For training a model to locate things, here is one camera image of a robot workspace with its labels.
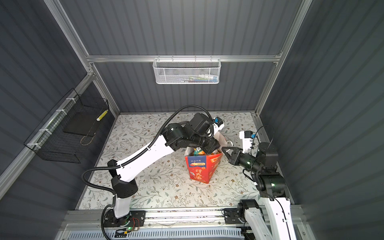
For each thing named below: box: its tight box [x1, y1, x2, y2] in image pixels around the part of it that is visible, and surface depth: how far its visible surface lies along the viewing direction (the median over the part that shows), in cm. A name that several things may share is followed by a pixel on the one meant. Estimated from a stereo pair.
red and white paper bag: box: [184, 132, 228, 184], surface depth 72 cm
